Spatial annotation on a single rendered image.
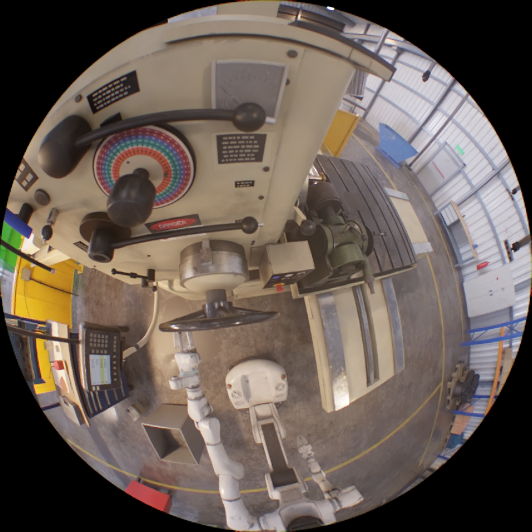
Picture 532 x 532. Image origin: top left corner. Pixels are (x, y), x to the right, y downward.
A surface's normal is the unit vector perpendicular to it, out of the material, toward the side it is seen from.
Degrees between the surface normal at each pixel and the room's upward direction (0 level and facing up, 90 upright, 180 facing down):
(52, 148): 79
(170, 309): 0
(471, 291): 90
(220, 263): 17
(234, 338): 0
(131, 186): 37
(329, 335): 0
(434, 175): 90
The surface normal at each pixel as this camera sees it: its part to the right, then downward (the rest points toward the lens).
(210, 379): 0.14, -0.32
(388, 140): -0.77, 0.56
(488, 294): -0.98, 0.12
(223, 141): 0.18, 0.94
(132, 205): 0.43, 0.80
